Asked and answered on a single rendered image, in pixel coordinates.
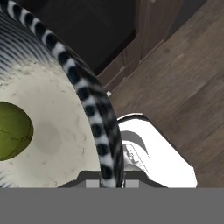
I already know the green lime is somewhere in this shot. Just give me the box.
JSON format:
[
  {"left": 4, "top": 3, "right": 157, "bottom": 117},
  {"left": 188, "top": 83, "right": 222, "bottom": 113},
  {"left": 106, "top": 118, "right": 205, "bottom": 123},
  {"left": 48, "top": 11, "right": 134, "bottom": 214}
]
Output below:
[{"left": 0, "top": 101, "right": 35, "bottom": 162}]

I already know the brown cupboard door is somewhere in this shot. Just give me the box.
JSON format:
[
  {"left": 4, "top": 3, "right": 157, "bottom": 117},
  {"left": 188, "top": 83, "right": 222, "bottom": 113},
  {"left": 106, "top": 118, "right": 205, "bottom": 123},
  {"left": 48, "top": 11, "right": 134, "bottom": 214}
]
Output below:
[{"left": 139, "top": 0, "right": 186, "bottom": 65}]

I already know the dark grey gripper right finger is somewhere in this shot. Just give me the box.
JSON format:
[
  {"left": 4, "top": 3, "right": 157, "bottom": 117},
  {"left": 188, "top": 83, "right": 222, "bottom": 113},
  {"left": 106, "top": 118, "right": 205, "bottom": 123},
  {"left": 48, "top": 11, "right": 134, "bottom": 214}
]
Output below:
[{"left": 122, "top": 170, "right": 168, "bottom": 189}]

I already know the white bowl with black-striped rim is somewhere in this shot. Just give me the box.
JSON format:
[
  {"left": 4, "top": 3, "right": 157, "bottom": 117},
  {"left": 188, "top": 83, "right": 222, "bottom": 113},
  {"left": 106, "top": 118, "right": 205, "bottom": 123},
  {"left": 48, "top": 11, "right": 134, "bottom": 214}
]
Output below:
[{"left": 0, "top": 0, "right": 126, "bottom": 189}]

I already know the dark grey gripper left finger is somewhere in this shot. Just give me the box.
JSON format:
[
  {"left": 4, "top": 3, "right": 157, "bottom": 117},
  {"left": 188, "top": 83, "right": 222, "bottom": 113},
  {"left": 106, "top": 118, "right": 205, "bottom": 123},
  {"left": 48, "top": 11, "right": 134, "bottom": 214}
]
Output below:
[{"left": 57, "top": 170, "right": 102, "bottom": 189}]

